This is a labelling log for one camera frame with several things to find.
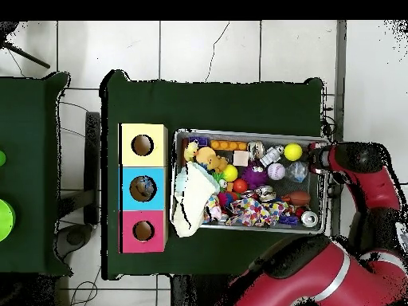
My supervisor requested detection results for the clear plastic blue label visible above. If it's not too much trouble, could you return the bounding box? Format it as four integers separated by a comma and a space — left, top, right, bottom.
286, 161, 310, 184
136, 178, 156, 198

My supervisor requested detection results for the open-top silver can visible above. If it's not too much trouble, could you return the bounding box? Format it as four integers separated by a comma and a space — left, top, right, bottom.
248, 140, 266, 162

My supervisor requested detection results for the crushed silver can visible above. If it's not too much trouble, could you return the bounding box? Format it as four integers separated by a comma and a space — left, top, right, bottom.
255, 185, 277, 203

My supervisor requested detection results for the multicolour polka dot cloth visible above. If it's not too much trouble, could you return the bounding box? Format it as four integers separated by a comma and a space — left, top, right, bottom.
226, 196, 291, 229

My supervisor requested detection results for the cream knit cloth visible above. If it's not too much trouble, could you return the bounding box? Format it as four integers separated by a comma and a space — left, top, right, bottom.
171, 162, 221, 239

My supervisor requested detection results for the bright green round bowl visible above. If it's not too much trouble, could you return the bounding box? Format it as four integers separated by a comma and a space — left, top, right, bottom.
0, 198, 17, 243

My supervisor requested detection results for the shallow clear mesh bin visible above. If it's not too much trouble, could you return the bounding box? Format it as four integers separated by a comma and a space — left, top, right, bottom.
173, 129, 330, 234

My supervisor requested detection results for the wooden box with three holes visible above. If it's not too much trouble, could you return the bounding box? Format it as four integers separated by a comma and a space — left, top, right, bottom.
118, 123, 168, 254

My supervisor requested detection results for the brown toy football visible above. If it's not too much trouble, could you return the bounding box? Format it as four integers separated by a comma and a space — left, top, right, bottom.
283, 190, 312, 208

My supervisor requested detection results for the white baseball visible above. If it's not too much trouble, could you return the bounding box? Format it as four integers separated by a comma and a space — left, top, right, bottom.
267, 162, 287, 182

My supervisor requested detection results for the upright dark soda can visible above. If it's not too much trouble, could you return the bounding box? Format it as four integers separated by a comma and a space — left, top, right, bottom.
300, 210, 320, 229

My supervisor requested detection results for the purple googly-eyed monster toy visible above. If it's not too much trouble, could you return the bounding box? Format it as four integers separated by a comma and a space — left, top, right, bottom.
241, 164, 269, 191

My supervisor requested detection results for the wooden cube block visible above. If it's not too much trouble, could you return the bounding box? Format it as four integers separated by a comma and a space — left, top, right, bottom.
233, 150, 250, 167

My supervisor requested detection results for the small orange ball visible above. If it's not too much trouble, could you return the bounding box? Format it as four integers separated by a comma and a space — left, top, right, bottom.
232, 178, 249, 194

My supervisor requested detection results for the small yellow ball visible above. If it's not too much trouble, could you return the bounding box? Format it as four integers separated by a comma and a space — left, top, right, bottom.
222, 164, 240, 182

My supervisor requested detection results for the orange toy brick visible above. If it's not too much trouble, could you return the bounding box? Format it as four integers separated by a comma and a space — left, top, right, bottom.
211, 139, 249, 151

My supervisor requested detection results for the orange foam duck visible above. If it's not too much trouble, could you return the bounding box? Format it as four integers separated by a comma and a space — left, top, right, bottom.
194, 146, 229, 175

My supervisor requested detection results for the small yellow rubber duck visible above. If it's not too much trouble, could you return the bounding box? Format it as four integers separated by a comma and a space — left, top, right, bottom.
183, 141, 200, 163

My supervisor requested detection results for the green cloth side table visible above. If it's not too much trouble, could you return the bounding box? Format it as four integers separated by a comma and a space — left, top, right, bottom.
0, 72, 71, 277

